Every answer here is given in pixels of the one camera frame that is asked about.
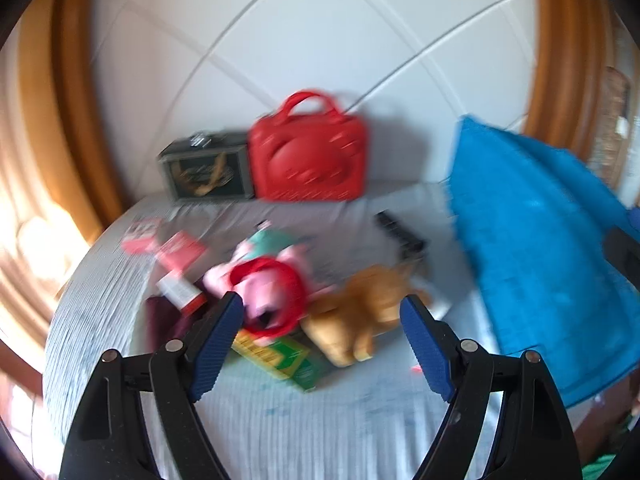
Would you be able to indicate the dark green gift box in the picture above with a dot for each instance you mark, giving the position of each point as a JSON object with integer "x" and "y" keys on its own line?
{"x": 205, "y": 175}

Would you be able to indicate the light curtain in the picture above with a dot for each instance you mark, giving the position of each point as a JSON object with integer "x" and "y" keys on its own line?
{"x": 30, "y": 260}

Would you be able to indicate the red bear-face carry case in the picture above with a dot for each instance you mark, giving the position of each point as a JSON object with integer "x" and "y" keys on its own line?
{"x": 305, "y": 160}

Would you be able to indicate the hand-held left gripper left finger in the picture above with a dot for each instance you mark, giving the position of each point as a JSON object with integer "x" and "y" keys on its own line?
{"x": 217, "y": 345}

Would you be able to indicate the blue plastic crate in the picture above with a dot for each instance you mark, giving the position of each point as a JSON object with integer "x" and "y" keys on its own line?
{"x": 525, "y": 260}

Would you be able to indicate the green yellow printed box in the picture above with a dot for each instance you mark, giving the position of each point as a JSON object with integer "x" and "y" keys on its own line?
{"x": 270, "y": 352}

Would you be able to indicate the pink packet with white label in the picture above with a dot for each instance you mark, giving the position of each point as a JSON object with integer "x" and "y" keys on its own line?
{"x": 140, "y": 240}

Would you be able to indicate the black ribbed tool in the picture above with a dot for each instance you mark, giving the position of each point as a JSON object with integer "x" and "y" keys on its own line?
{"x": 400, "y": 232}

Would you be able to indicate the green cloth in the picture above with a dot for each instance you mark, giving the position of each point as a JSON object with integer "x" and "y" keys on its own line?
{"x": 605, "y": 470}

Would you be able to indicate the plain pink packet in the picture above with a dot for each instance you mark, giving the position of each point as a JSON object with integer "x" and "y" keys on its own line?
{"x": 180, "y": 250}

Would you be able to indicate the wooden frame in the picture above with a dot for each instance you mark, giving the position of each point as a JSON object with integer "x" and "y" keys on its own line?
{"x": 565, "y": 60}
{"x": 75, "y": 110}

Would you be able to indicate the brown plush bear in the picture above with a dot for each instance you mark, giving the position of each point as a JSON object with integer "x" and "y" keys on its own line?
{"x": 350, "y": 320}

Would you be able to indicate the maroon knit sock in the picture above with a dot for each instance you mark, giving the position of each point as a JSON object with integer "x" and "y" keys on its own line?
{"x": 165, "y": 320}

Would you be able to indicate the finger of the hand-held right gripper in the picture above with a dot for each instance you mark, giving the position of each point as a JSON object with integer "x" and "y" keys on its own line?
{"x": 625, "y": 257}

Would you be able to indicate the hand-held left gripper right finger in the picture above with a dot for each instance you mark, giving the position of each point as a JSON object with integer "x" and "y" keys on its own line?
{"x": 425, "y": 345}

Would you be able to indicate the brown patterned hanging cloth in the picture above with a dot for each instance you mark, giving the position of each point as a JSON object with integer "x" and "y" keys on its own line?
{"x": 610, "y": 135}

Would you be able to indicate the pink plush pig teal shirt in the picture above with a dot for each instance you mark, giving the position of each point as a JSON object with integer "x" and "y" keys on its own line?
{"x": 270, "y": 245}

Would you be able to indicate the white and red small box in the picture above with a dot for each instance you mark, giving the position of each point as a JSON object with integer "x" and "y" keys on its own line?
{"x": 180, "y": 292}

